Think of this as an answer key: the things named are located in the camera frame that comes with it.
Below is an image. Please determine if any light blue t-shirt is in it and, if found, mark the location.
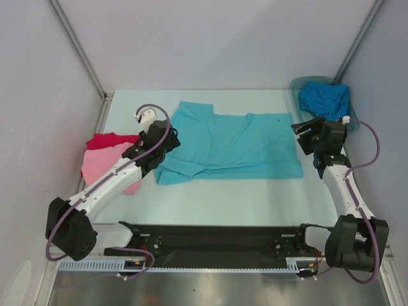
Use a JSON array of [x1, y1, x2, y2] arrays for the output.
[[155, 101, 303, 186]]

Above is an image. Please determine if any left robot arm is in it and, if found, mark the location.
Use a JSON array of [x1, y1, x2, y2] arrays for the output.
[[45, 120, 180, 261]]

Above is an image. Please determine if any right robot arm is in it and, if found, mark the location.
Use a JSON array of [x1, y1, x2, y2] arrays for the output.
[[291, 116, 390, 275]]

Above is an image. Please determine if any dark blue crumpled t-shirt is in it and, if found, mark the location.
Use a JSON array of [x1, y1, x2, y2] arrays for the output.
[[299, 82, 350, 121]]

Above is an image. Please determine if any translucent blue plastic bin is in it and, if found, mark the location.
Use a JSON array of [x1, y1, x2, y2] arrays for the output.
[[290, 76, 360, 135]]

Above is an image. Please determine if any red folded t-shirt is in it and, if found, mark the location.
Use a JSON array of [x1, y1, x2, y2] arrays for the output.
[[85, 133, 139, 150]]

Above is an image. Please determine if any pink folded t-shirt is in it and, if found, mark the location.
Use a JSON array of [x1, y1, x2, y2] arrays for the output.
[[82, 142, 132, 186]]

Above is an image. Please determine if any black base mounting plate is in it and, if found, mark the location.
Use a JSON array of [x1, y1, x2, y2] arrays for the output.
[[104, 224, 317, 270]]

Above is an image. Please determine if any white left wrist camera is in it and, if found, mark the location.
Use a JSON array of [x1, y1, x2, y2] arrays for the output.
[[134, 108, 157, 133]]

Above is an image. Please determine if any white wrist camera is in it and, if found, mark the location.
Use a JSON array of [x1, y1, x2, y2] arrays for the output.
[[340, 116, 351, 125], [134, 108, 157, 133]]

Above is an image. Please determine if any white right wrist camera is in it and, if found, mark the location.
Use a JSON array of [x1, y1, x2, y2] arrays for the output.
[[340, 116, 351, 125]]

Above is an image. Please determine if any light blue cable duct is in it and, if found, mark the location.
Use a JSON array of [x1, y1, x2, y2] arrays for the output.
[[59, 258, 154, 272]]

